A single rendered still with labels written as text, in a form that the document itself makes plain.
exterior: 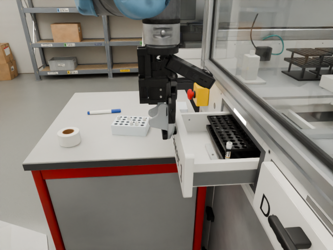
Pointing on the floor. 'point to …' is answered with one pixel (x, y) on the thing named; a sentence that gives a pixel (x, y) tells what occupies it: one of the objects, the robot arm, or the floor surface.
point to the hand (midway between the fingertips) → (171, 130)
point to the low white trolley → (114, 181)
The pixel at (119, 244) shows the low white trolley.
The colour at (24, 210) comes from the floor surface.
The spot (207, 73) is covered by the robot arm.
